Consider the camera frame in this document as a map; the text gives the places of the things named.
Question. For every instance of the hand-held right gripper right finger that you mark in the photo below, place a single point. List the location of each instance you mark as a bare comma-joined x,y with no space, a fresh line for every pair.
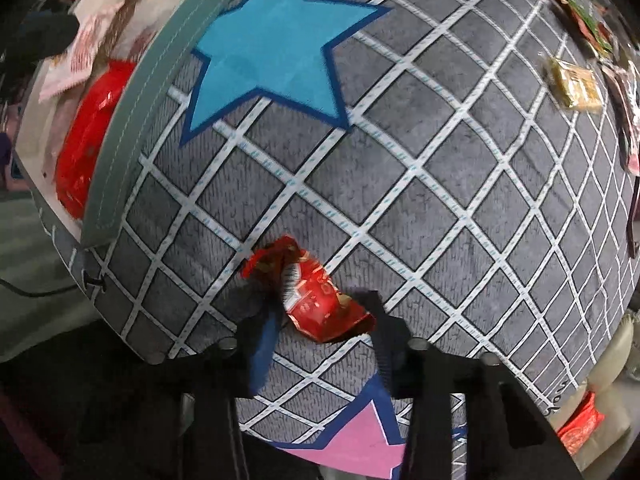
395,365

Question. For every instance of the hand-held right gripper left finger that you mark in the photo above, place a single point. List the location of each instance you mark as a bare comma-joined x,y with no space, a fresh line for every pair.
262,350

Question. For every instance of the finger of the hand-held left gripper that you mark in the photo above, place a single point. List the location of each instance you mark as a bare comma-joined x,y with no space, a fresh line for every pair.
47,35

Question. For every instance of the pink white snack packet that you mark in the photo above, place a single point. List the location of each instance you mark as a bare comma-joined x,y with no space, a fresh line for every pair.
80,55

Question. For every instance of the red snack packet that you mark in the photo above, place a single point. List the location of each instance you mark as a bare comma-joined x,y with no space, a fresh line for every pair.
315,300

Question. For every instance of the white box with green rim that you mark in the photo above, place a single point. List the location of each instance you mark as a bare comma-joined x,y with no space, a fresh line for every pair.
135,120

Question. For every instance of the brown snack packet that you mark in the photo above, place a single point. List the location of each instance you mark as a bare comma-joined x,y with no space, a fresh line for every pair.
127,10

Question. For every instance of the large red snack bag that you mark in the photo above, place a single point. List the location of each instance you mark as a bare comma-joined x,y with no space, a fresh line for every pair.
85,150

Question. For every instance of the grey checked printed blanket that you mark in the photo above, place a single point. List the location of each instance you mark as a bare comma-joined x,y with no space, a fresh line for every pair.
400,185

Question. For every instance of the red orange packet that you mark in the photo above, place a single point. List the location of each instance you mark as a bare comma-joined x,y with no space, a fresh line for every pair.
580,425

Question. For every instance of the beige leather sofa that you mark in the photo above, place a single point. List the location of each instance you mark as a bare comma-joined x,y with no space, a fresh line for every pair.
620,360

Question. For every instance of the phone in red case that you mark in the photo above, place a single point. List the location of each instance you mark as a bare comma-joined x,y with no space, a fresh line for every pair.
635,227

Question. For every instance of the pile of snack packets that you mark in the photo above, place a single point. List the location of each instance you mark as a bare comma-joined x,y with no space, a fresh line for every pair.
575,85

